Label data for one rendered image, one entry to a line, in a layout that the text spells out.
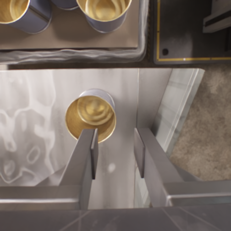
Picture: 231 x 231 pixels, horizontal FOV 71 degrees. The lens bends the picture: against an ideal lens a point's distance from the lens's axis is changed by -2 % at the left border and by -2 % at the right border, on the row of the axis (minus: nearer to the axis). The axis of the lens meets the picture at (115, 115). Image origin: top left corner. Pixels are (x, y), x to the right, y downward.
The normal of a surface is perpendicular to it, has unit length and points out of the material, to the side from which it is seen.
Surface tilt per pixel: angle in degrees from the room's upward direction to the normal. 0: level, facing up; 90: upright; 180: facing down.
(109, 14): 2
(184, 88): 90
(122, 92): 0
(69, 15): 2
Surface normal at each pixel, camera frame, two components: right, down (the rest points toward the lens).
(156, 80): 0.04, 0.27
